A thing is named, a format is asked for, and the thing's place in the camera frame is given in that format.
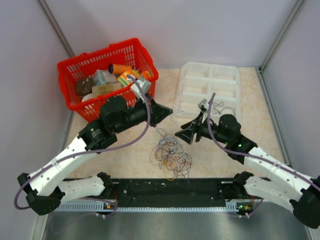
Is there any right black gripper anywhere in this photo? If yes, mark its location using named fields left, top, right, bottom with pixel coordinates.
left=175, top=111, right=230, bottom=145

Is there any coloured wire pile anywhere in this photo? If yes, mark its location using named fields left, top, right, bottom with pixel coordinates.
left=149, top=127, right=193, bottom=182

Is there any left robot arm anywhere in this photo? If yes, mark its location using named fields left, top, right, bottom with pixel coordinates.
left=17, top=94, right=173, bottom=216

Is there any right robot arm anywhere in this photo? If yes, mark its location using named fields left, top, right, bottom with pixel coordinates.
left=174, top=112, right=320, bottom=229

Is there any striped yellow green box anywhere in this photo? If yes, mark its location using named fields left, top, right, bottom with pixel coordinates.
left=117, top=70, right=141, bottom=87

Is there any clear compartment tray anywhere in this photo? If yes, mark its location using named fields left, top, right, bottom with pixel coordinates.
left=173, top=61, right=242, bottom=123

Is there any beige carton box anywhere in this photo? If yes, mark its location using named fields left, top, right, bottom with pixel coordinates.
left=92, top=82, right=122, bottom=98

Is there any teal grey box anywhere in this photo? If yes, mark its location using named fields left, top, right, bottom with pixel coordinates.
left=93, top=69, right=118, bottom=86

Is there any brown round item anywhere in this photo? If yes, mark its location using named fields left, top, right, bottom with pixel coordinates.
left=75, top=77, right=95, bottom=97

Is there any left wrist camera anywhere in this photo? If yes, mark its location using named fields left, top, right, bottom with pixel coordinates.
left=126, top=74, right=151, bottom=100

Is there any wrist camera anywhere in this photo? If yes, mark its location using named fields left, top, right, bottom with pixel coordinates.
left=126, top=74, right=151, bottom=100
left=198, top=99, right=209, bottom=113

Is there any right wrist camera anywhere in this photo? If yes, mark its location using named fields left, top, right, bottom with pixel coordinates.
left=198, top=99, right=209, bottom=113

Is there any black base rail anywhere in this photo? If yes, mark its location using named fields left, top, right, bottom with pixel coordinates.
left=84, top=177, right=263, bottom=208

